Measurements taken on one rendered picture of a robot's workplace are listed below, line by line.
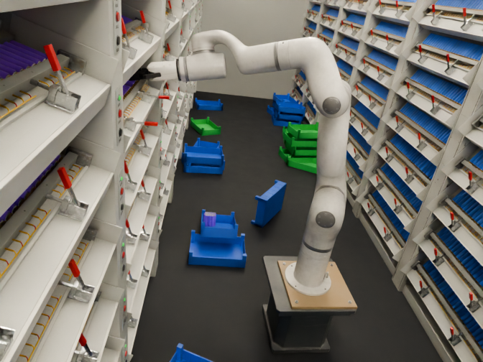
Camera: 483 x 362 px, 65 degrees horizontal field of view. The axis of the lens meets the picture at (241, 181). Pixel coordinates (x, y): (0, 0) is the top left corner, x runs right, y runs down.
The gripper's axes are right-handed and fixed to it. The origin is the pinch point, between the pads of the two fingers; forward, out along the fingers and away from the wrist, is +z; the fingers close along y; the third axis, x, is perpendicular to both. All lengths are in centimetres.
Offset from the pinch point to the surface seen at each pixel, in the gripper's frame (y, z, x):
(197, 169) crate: -127, -1, 100
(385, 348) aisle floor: 26, -89, 122
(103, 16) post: 60, -11, -22
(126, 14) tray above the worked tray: -9.7, 0.7, -18.6
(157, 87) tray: -9.7, -4.8, 7.4
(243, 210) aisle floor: -78, -33, 110
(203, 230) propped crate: -34, -10, 92
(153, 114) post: -10.0, -1.4, 17.9
